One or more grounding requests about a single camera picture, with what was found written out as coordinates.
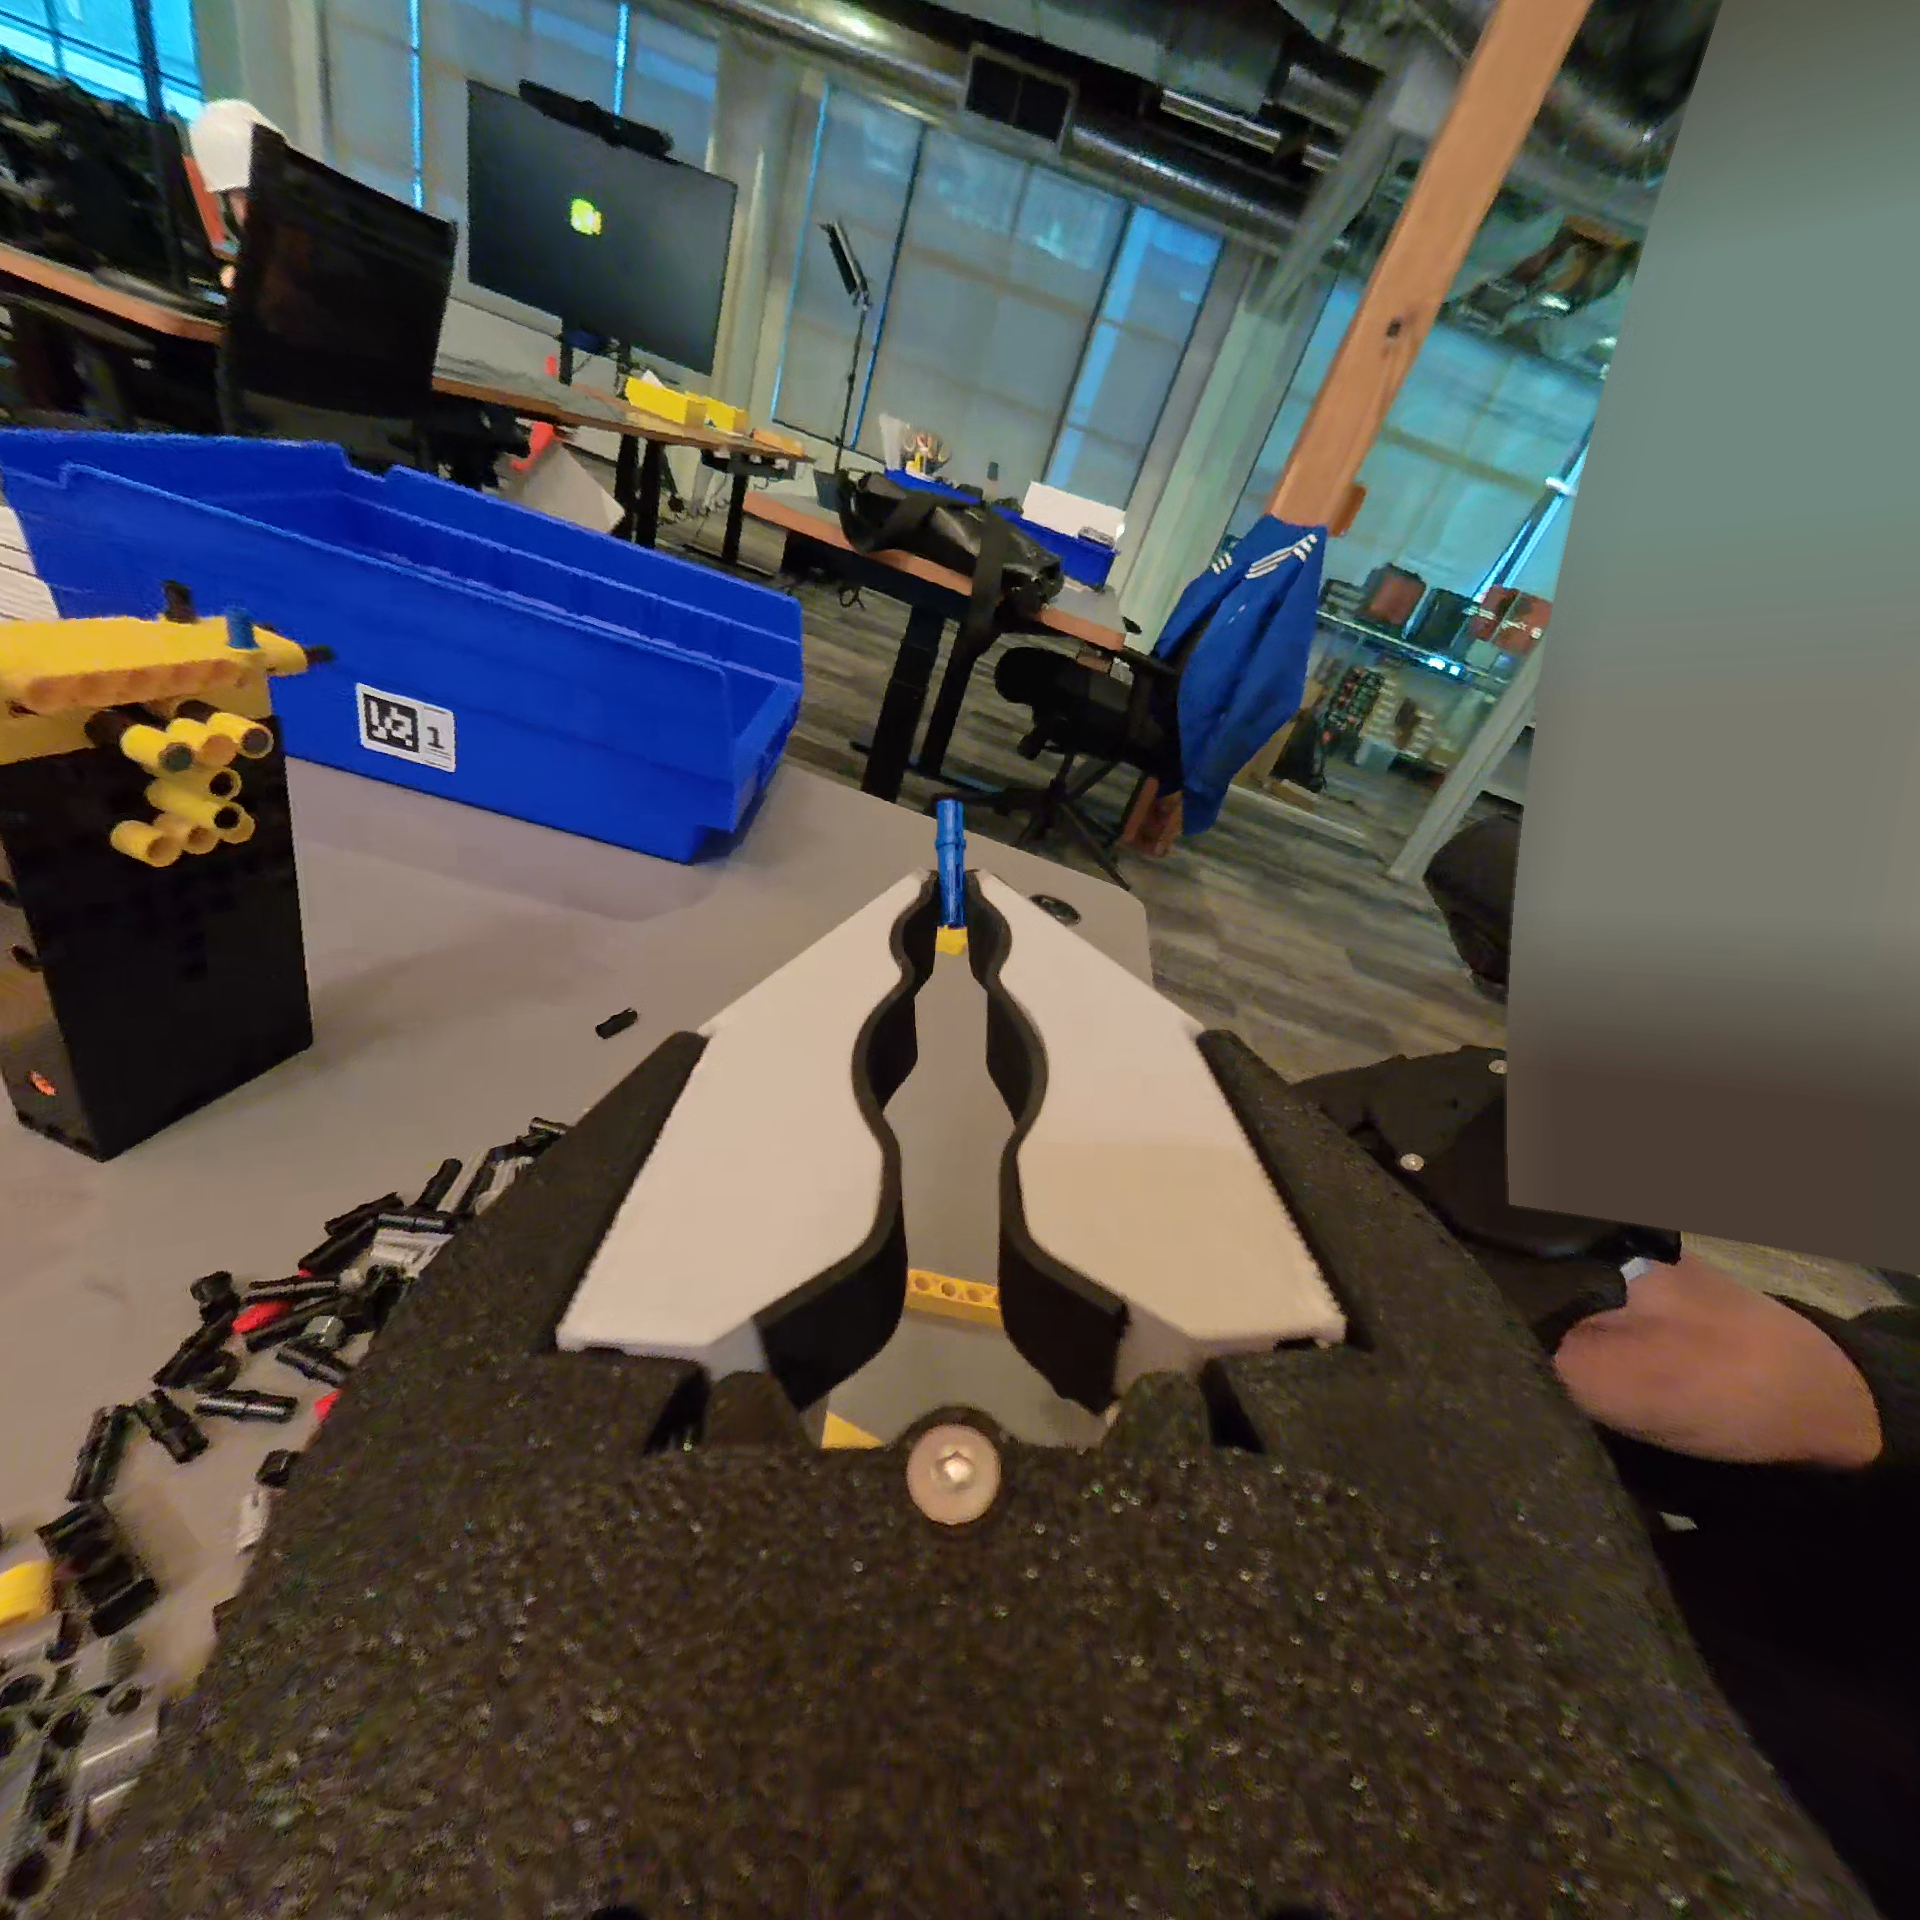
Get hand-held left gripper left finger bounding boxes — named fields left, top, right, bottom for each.
left=555, top=874, right=921, bottom=1375

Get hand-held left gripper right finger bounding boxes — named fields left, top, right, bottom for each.
left=975, top=874, right=1346, bottom=1402

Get person's right forearm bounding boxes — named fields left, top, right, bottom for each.
left=1785, top=1274, right=1920, bottom=1480

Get person's right hand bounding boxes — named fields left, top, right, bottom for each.
left=1553, top=1252, right=1885, bottom=1470

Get black office chair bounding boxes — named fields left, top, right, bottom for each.
left=993, top=642, right=1187, bottom=887

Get blue jacket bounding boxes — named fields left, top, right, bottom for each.
left=1156, top=514, right=1330, bottom=839

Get storage shelves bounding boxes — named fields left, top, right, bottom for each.
left=1305, top=554, right=1547, bottom=798

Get pile of black red pins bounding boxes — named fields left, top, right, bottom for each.
left=0, top=1112, right=580, bottom=1920

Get blue storage bin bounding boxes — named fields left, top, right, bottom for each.
left=0, top=427, right=805, bottom=866

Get black and yellow brick model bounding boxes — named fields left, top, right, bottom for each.
left=0, top=582, right=336, bottom=1161

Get wooden desk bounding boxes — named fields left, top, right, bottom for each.
left=436, top=366, right=813, bottom=565
left=746, top=485, right=1128, bottom=806

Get white box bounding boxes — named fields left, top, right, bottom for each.
left=1019, top=479, right=1128, bottom=547

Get black bag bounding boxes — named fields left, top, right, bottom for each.
left=836, top=470, right=1071, bottom=663

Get yellow tray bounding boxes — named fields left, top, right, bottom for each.
left=622, top=373, right=748, bottom=436

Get black light stand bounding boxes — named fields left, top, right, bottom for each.
left=821, top=222, right=879, bottom=453

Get black monitor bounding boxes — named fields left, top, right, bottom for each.
left=466, top=80, right=742, bottom=377

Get black high-back chair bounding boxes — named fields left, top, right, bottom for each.
left=223, top=126, right=460, bottom=436

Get metal ventilation ducts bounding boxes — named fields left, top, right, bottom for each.
left=1052, top=0, right=1696, bottom=198

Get wooden post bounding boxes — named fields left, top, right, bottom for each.
left=1267, top=0, right=1591, bottom=539

